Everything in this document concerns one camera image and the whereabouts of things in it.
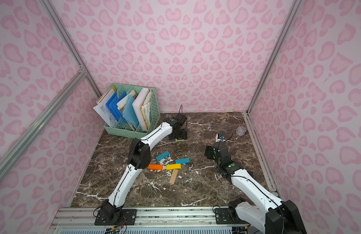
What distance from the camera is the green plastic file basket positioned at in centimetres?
92

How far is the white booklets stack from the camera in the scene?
36.0 inches

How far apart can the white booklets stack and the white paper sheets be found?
0.21 meters

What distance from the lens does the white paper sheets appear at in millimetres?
935
